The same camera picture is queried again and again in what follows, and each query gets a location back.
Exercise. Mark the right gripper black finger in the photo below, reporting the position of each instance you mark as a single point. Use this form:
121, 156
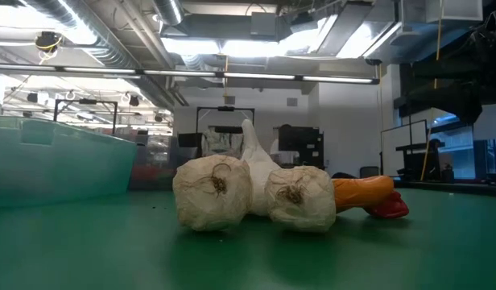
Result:
453, 96
449, 69

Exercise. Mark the small red pepper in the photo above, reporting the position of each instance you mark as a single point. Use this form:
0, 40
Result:
389, 206

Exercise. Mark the large round white garlic bulb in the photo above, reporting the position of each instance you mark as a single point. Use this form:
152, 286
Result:
258, 173

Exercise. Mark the blue lit window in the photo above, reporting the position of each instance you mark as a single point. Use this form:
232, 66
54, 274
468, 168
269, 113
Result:
457, 157

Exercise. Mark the black framed white board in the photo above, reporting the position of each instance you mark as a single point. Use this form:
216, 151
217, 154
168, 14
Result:
397, 149

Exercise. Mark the black side table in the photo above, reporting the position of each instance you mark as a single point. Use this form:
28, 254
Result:
417, 165

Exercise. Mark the grey chair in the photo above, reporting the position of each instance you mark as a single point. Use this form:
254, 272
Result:
369, 173

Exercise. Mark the dark rounded object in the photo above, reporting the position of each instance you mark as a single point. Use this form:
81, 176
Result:
344, 175

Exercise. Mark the black computer monitor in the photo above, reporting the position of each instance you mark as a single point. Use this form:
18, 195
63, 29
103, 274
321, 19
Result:
304, 139

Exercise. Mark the person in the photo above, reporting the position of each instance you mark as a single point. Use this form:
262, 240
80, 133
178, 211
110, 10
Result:
286, 129

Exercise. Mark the grey ceiling box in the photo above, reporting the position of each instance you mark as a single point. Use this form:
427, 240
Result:
264, 24

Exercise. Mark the white hanging cloth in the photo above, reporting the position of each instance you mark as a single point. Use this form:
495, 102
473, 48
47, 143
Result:
221, 143

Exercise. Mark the green table mat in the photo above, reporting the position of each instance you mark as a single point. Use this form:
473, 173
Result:
111, 249

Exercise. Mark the teal plastic basket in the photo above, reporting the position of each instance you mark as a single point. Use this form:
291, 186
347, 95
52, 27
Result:
59, 169

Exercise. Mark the grey wall vent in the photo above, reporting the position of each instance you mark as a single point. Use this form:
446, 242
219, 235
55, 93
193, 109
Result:
291, 101

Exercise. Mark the black frame stand with camera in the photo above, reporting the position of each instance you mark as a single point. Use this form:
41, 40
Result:
226, 108

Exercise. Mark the small silver ceiling duct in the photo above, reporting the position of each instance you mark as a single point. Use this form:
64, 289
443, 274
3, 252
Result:
167, 10

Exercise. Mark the black metal frame stand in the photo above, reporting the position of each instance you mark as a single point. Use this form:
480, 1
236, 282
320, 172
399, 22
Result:
87, 101

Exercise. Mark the large silver ceiling duct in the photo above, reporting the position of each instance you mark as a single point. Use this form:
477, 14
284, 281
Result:
83, 28

